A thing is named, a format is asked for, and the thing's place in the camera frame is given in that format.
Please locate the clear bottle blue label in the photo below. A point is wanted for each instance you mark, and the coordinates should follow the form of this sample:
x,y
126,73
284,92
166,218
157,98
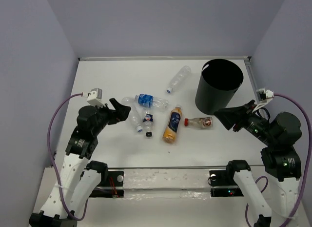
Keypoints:
x,y
151,102

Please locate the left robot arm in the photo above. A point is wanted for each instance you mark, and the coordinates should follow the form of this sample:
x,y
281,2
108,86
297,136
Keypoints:
x,y
79,175

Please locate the orange juice bottle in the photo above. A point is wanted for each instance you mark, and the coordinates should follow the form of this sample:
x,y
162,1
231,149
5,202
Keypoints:
x,y
170,132

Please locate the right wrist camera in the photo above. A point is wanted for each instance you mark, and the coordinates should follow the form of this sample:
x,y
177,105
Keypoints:
x,y
265,96

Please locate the black cylindrical bin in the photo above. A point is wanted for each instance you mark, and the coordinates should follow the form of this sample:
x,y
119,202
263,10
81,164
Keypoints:
x,y
219,80

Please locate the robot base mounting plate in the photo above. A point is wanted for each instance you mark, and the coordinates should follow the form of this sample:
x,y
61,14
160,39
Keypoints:
x,y
180,182

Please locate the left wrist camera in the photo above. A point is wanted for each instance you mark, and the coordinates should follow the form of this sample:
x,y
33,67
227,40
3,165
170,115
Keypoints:
x,y
95,97

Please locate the small bottle red cap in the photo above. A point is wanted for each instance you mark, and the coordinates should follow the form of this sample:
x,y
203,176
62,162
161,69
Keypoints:
x,y
202,122

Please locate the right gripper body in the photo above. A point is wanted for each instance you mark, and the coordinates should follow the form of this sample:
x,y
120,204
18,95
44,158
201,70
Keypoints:
x,y
255,124

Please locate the clear crushed bottle white cap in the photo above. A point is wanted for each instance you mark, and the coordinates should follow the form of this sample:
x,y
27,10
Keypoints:
x,y
134,116

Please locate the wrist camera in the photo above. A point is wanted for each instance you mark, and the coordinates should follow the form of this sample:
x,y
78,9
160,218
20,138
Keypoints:
x,y
265,96
95,97

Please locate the clear bottle blue cap far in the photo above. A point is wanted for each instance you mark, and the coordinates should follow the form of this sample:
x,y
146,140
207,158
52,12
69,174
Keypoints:
x,y
178,79

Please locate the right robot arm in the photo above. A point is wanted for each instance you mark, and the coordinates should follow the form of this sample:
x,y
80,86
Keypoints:
x,y
281,162

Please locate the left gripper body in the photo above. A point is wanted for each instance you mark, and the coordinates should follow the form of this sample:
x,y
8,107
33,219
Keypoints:
x,y
106,116

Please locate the small bottle pepsi label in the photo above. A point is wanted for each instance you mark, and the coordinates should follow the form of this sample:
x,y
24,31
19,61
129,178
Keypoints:
x,y
148,122

